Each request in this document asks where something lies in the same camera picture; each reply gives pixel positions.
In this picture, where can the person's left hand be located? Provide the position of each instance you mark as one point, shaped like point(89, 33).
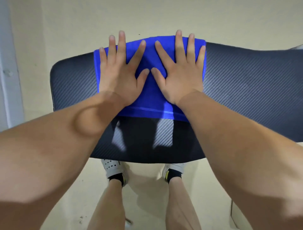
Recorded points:
point(118, 78)

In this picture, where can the person's right hand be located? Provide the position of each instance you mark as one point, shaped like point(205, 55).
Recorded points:
point(184, 78)

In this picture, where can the blue microfiber cloth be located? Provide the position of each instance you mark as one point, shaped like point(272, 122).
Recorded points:
point(150, 99)

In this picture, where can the black padded bench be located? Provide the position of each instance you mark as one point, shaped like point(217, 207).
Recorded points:
point(248, 83)

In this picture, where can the person's left forearm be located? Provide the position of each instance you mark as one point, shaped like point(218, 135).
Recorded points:
point(47, 154)

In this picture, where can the person's right forearm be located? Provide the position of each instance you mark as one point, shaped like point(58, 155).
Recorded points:
point(248, 161)

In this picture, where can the person's right leg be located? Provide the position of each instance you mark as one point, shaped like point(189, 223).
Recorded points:
point(182, 206)

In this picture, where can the person's leg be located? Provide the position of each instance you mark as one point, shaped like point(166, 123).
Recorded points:
point(182, 206)
point(109, 208)

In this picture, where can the person's left leg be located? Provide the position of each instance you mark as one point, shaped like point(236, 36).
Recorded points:
point(109, 208)

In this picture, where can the grey left clog shoe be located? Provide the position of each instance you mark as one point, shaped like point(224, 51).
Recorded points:
point(112, 167)

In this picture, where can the grey clog shoe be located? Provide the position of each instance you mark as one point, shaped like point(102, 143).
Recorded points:
point(176, 167)
point(112, 167)

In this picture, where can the grey right clog shoe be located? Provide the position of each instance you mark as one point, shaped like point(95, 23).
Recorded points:
point(176, 167)

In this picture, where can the black right sock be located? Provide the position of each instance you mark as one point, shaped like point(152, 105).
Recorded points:
point(174, 175)

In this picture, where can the black sock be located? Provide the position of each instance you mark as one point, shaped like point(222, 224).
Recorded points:
point(117, 179)
point(174, 175)

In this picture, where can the black left sock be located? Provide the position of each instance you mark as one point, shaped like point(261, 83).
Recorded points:
point(117, 179)

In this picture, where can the white plastic stool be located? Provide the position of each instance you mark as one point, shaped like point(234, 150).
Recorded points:
point(238, 218)

